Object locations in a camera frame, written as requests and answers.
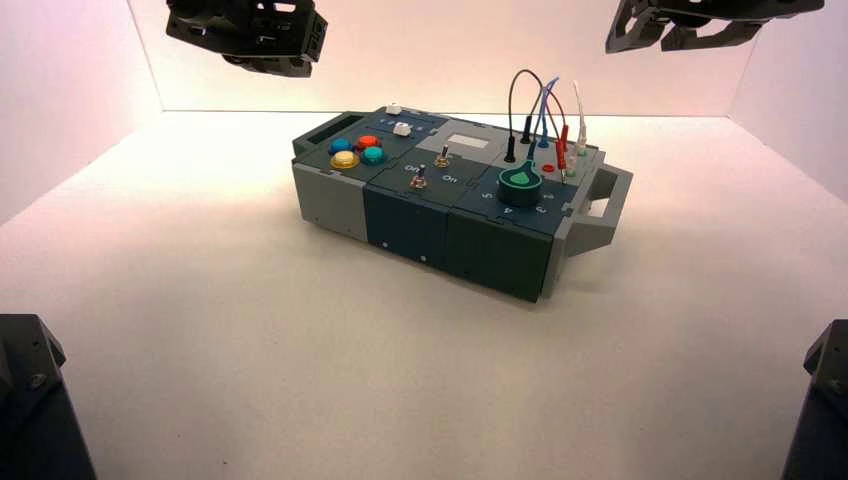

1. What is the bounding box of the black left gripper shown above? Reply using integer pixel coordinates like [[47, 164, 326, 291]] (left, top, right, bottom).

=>
[[165, 0, 329, 79]]

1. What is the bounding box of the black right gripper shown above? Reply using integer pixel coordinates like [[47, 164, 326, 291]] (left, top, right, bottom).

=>
[[604, 0, 826, 55]]

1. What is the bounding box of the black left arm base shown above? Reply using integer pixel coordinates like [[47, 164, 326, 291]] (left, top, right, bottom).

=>
[[0, 313, 98, 480]]

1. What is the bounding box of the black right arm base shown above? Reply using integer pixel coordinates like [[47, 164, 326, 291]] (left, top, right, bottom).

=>
[[780, 319, 848, 480]]

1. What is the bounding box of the dark green rotary knob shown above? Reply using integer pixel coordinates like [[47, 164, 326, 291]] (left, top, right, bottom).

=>
[[497, 160, 545, 208]]

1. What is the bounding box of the grey and teal task box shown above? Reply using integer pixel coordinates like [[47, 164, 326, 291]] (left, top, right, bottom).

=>
[[291, 105, 634, 304]]

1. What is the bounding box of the white banana plug cable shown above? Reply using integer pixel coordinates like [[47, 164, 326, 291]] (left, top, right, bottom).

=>
[[566, 80, 591, 175]]

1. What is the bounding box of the red banana plug cable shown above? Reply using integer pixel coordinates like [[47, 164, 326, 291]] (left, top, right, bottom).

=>
[[544, 84, 571, 185]]

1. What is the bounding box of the blue banana plug cable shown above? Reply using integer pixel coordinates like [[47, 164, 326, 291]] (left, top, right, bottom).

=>
[[527, 76, 561, 160]]

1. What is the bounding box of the grey box carrying handle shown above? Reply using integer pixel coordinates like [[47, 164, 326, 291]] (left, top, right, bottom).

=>
[[566, 164, 634, 259]]

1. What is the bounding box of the black banana plug cable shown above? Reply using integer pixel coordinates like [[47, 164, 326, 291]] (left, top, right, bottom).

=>
[[503, 68, 546, 164]]

